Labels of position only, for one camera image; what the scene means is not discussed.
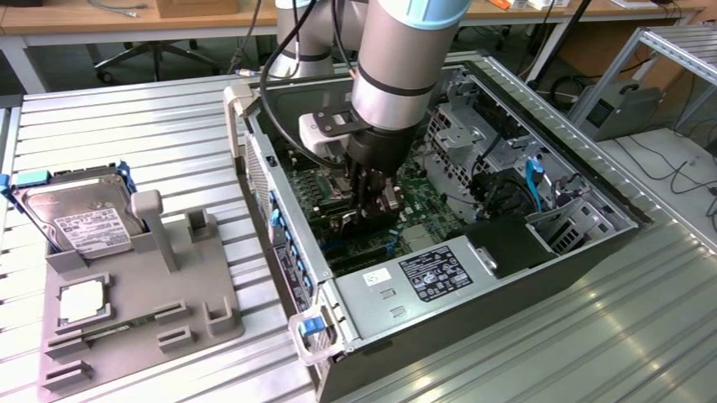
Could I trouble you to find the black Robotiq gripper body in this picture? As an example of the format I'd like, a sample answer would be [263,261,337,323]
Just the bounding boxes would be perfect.
[343,127,421,174]

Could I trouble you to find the CPU socket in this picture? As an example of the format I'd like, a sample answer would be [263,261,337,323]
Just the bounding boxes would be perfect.
[323,167,358,198]

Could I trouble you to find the green motherboard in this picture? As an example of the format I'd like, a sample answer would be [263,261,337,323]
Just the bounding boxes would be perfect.
[282,138,477,274]

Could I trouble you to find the installed black RAM stick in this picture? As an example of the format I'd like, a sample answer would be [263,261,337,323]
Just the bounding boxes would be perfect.
[313,200,351,220]

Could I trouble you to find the silver chipset heatsink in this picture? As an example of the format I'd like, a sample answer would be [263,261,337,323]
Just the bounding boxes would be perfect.
[401,224,444,249]

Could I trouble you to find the large metal disk bay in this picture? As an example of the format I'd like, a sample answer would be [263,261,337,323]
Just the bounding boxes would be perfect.
[417,69,556,173]

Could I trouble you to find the black expansion slot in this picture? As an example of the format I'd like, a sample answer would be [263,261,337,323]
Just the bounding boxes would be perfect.
[327,247,389,261]
[333,254,394,272]

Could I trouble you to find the black plastic shroud box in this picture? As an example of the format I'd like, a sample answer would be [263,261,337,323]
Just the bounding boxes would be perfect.
[464,213,553,278]

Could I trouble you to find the grey power supply unit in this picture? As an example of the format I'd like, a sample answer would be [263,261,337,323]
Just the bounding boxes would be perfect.
[334,234,500,341]

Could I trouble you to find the small slotted disk bay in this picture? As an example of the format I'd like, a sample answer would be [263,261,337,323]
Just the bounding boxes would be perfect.
[526,195,640,257]

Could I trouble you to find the open black PC case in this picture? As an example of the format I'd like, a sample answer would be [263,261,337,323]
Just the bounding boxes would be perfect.
[223,50,655,403]

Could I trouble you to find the long wooden desk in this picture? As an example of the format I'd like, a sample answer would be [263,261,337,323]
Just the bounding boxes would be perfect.
[458,0,708,85]

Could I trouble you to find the white small boxes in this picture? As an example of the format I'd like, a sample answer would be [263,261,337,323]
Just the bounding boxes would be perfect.
[512,0,568,12]

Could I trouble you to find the black office chair base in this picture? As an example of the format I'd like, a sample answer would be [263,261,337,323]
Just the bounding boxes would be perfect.
[92,39,221,84]

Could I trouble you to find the grey plastic parts rack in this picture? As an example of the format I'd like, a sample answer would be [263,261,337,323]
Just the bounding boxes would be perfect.
[36,189,247,400]

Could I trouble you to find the black stand pole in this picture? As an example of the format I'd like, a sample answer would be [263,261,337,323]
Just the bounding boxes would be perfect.
[526,0,596,85]

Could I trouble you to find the hard disk with blue caddy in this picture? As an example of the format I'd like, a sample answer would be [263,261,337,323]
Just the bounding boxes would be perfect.
[0,161,142,259]

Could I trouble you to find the silver CPU chip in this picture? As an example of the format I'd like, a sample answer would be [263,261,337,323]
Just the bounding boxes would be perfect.
[59,280,108,324]

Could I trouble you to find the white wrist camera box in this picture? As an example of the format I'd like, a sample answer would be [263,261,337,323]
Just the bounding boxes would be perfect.
[298,107,369,163]

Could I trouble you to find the black wire bundle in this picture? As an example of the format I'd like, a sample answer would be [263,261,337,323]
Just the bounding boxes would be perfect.
[469,170,533,222]

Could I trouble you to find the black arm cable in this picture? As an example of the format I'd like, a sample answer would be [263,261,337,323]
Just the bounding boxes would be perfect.
[261,0,359,171]

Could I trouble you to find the blue data wire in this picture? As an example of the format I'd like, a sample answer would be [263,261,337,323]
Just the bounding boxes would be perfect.
[526,157,548,215]

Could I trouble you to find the thin hanging cable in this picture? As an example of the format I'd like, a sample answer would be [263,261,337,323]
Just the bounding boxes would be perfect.
[226,0,265,79]

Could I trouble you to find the grey computer tower black handle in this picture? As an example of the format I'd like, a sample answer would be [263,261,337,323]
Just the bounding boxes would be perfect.
[581,81,668,142]

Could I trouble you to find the black floor cable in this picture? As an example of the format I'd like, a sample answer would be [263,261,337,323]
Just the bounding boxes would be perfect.
[613,133,717,198]

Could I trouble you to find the grey network cable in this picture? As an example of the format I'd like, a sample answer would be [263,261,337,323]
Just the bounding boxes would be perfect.
[87,0,150,18]

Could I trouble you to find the aluminium frame with slats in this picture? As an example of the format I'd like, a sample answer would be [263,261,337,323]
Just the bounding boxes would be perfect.
[570,24,717,146]

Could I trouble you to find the wooden desk with white frame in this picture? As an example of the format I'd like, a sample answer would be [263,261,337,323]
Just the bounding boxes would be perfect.
[0,0,281,96]

